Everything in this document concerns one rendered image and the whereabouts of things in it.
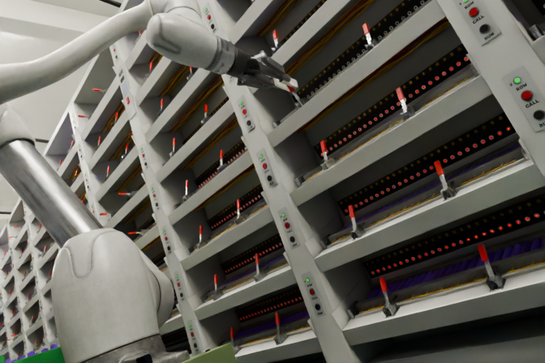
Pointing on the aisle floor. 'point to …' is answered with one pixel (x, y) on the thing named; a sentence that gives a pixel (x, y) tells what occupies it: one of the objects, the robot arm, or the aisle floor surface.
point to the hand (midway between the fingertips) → (285, 83)
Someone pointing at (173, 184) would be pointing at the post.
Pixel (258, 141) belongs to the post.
